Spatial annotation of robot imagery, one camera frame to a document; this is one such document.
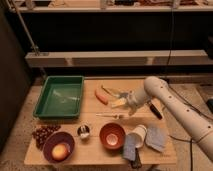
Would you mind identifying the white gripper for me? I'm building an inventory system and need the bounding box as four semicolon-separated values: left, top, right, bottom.
127;92;143;116

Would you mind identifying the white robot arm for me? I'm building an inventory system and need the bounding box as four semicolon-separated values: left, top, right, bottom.
127;76;213;162

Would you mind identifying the small metal cup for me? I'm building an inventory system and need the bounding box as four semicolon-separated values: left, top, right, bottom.
77;125;90;139

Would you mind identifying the blue round sponge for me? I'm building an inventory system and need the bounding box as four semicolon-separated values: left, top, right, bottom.
119;92;129;98

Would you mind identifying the orange carrot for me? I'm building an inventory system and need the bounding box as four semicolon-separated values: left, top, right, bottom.
94;90;108;105

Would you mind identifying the wooden shelf beam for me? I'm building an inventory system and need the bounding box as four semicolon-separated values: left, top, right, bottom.
25;50;213;68

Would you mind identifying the blue cloth right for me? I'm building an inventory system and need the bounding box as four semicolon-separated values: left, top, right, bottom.
145;126;167;152

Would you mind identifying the orange bowl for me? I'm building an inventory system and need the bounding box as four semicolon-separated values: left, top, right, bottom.
99;123;125;150

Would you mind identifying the blue sponge front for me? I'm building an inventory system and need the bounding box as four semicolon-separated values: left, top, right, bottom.
122;134;136;161

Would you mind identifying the green plastic tray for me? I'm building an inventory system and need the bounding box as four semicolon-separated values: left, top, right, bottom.
33;76;84;119

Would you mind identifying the purple bowl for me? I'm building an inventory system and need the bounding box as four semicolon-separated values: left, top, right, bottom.
43;132;75;163

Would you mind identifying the yellow round fruit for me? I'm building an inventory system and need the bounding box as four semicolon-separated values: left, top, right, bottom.
52;144;69;161

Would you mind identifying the bunch of dark grapes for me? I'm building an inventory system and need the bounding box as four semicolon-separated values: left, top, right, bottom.
32;125;61;150

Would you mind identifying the black handled knife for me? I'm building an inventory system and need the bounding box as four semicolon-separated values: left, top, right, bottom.
149;102;163;119

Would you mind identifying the black floor cable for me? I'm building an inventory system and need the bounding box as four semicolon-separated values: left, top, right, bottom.
168;84;213;171

